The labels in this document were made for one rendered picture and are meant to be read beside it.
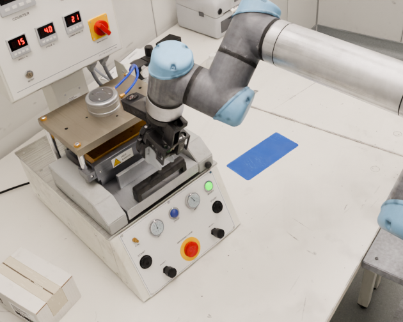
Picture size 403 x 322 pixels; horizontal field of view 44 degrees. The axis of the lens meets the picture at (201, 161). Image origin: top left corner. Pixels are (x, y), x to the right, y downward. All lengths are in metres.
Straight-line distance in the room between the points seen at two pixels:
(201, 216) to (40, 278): 0.42
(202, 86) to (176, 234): 0.49
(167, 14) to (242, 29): 1.40
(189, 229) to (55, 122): 0.42
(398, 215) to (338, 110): 1.08
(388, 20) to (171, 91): 2.78
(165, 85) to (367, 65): 0.34
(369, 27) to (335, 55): 2.83
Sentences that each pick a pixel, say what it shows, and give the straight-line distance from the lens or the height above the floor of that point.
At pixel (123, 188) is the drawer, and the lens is 1.21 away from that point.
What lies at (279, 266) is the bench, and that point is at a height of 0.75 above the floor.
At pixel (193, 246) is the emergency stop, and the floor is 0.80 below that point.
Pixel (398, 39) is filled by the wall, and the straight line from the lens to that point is 3.60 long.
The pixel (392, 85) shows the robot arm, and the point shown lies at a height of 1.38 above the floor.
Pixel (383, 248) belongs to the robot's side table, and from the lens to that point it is 1.36.
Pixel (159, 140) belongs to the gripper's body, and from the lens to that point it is 1.02.
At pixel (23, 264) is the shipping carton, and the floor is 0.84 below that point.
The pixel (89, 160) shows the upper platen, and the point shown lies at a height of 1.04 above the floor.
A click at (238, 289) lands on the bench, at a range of 1.25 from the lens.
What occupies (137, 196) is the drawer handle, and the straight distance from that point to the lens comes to 1.15.
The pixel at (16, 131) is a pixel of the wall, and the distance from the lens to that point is 1.83.
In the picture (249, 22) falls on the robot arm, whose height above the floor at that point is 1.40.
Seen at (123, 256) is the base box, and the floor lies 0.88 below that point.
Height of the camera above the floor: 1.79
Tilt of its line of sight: 41 degrees down
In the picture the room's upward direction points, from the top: 7 degrees counter-clockwise
